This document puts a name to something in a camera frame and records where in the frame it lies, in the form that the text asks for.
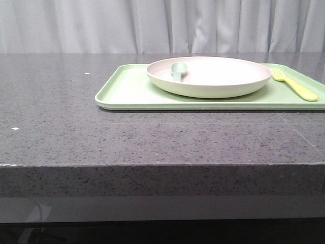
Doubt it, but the pale green plastic spoon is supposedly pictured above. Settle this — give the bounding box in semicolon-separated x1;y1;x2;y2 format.
171;62;187;82

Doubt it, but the grey pleated curtain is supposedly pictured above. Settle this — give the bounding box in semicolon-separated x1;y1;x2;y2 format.
1;1;324;53

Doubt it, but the yellow plastic fork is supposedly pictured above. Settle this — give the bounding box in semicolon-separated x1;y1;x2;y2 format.
272;69;318;102

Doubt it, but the beige round plate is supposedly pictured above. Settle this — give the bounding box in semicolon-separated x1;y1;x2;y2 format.
146;56;272;99

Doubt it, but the light green plastic tray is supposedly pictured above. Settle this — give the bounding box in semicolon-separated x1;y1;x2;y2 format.
95;64;324;111

